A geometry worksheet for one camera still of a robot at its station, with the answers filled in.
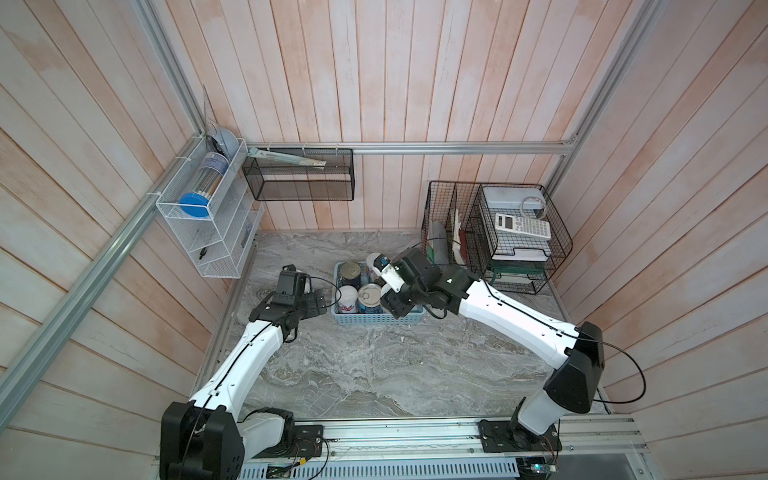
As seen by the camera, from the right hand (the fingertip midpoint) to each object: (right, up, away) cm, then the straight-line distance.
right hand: (390, 292), depth 79 cm
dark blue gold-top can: (-12, +4, +16) cm, 21 cm away
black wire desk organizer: (+38, +16, +12) cm, 43 cm away
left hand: (-24, -5, +6) cm, 25 cm away
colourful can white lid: (-5, +6, -8) cm, 11 cm away
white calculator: (+40, +20, +14) cm, 47 cm away
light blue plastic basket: (-7, -10, +11) cm, 16 cm away
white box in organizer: (+46, +29, +19) cm, 58 cm away
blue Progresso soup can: (-6, -3, +9) cm, 11 cm away
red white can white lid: (-12, -4, +9) cm, 16 cm away
